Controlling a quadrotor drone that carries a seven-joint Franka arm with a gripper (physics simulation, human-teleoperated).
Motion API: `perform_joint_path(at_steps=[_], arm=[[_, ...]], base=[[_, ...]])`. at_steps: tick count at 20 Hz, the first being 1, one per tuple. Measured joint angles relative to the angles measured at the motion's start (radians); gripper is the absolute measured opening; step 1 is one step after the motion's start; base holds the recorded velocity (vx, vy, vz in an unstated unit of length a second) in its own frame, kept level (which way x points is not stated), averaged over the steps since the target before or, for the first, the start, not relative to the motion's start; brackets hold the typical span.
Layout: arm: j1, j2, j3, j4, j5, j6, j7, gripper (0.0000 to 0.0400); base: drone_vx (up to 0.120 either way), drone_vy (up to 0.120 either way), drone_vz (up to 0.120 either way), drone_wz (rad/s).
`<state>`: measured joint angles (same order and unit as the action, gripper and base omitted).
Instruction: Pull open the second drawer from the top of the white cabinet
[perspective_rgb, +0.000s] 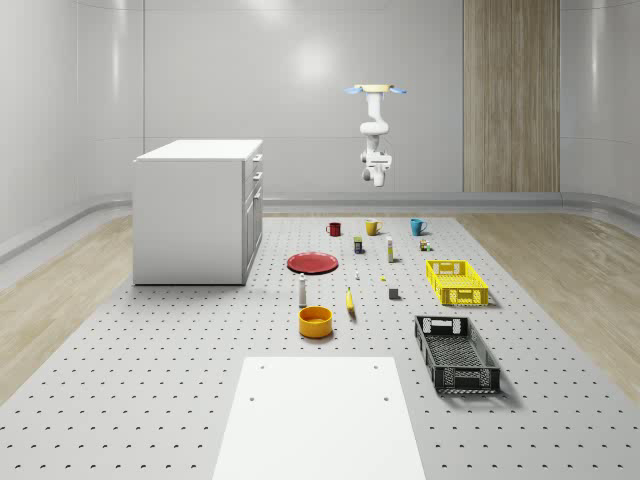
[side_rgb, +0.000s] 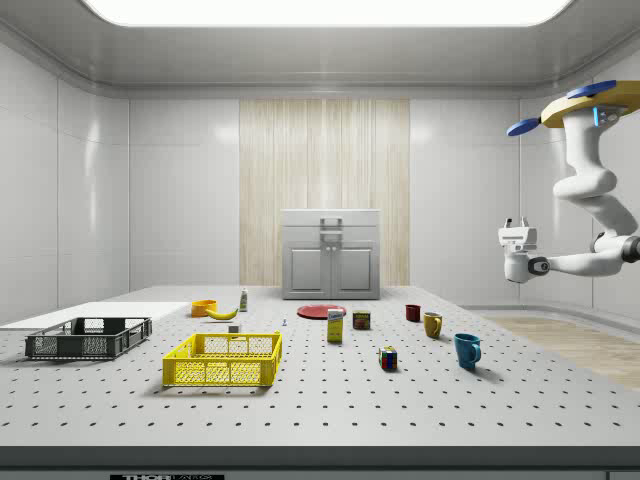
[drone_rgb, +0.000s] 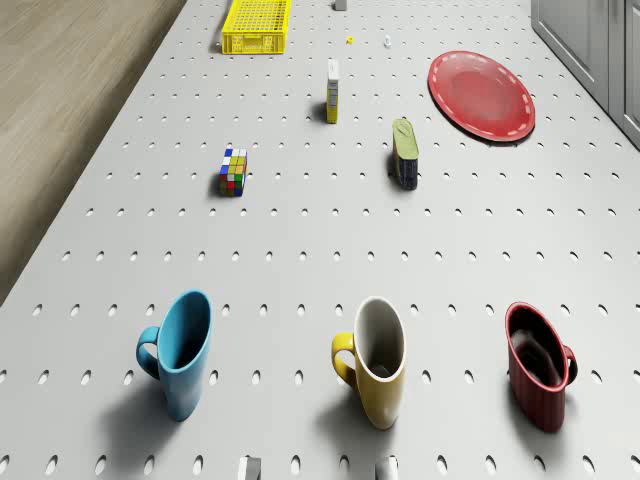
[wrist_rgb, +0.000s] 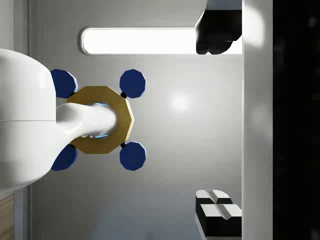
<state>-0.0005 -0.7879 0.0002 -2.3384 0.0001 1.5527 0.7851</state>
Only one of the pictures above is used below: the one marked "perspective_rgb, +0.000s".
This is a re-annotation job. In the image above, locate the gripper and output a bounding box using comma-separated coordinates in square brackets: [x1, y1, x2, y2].
[367, 145, 395, 168]

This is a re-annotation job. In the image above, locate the drone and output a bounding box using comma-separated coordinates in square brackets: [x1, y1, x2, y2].
[343, 83, 408, 97]

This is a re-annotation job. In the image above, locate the red plate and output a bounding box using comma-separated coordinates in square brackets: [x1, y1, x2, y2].
[286, 251, 341, 276]

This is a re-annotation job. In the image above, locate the yellow basket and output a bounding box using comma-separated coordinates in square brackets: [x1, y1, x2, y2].
[425, 258, 491, 307]

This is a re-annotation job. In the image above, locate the yellow bowl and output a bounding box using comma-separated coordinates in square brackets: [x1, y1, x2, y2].
[297, 305, 334, 340]

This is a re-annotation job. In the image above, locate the white cabinet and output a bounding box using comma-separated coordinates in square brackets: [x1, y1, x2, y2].
[132, 138, 265, 287]

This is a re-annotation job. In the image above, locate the dark grey basket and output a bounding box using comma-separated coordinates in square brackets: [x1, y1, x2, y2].
[413, 315, 502, 398]

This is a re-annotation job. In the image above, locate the white board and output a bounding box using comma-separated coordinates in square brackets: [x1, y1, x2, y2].
[211, 356, 428, 480]

